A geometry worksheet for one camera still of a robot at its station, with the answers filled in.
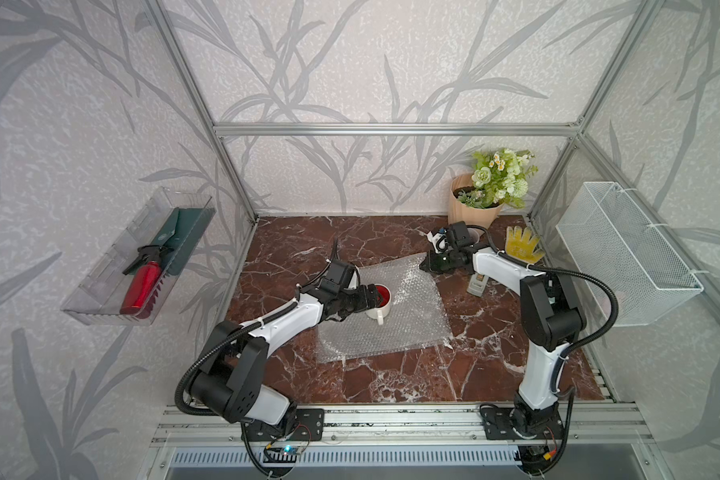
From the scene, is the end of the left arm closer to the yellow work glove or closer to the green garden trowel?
the green garden trowel

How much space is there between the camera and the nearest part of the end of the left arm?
0.65 meters

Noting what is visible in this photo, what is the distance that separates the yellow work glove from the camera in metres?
1.10

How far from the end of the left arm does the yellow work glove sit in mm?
611
